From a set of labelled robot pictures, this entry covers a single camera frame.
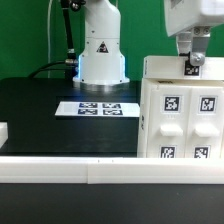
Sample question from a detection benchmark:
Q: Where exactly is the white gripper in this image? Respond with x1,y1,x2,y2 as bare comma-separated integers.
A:
164,0,224,66

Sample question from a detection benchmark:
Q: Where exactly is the white thin cable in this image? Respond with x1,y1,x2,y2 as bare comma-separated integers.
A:
46,0,54,79

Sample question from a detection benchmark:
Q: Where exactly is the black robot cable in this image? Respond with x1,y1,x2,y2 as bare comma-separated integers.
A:
27,0,80,80

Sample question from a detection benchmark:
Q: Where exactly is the white cabinet top block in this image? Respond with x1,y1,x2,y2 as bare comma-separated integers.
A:
143,56,224,81

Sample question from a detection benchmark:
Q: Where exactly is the white cabinet body box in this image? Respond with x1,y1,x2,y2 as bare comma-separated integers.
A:
137,79,224,158

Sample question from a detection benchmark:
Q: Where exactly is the white cabinet door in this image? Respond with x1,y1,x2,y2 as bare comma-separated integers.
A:
147,85,190,158
185,86,224,159

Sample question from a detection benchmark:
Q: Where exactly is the white U-shaped boundary frame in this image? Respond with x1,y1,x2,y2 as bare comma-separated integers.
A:
0,122,224,185

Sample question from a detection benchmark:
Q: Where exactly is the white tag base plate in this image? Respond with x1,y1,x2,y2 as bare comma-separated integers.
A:
55,101,140,118

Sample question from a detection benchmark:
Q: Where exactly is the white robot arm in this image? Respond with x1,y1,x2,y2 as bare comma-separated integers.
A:
60,0,224,89

